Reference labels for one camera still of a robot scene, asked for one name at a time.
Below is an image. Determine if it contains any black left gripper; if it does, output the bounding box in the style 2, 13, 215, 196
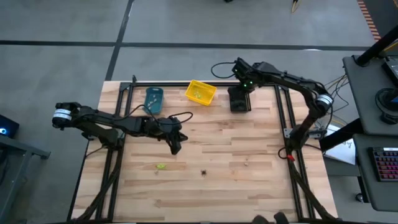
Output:
160, 116, 188, 156

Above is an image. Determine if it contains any yellow plastic basket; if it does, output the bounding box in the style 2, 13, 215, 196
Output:
184, 79, 218, 107

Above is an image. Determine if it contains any black plastic basket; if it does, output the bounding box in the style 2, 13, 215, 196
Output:
228, 86, 252, 113

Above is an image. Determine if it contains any green plastic basket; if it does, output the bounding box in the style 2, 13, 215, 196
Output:
143, 86, 165, 116

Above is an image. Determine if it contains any grey desk top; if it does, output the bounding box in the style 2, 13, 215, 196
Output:
341, 54, 398, 136

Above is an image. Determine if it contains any white paper sheet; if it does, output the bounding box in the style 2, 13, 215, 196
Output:
323, 138, 356, 166

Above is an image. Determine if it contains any black monitor pole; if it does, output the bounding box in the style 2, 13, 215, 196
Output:
354, 26, 398, 67

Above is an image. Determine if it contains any black mat orange striped edge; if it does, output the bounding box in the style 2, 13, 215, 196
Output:
356, 0, 382, 42

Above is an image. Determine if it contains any black round desk device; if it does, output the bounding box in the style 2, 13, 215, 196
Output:
374, 87, 398, 125

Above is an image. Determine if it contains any grey keyboard desk shelf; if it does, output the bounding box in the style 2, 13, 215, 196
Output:
352, 133, 398, 213

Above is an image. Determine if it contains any black backlit keyboard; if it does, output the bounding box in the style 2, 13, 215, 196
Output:
368, 146, 398, 183

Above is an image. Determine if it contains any grey side table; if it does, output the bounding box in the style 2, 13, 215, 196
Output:
0, 135, 51, 224

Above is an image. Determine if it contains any black device with blue light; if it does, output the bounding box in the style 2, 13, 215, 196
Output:
0, 114, 21, 140

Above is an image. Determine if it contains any black left camera cable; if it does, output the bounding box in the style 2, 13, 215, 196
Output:
124, 104, 194, 126

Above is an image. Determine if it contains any black camera cable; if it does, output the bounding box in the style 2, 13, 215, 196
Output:
210, 61, 238, 80
124, 104, 194, 126

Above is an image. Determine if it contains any black right camera cable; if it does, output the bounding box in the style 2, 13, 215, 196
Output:
210, 61, 238, 80

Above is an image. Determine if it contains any black aluminium rig frame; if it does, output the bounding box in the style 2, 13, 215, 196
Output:
70, 73, 338, 223

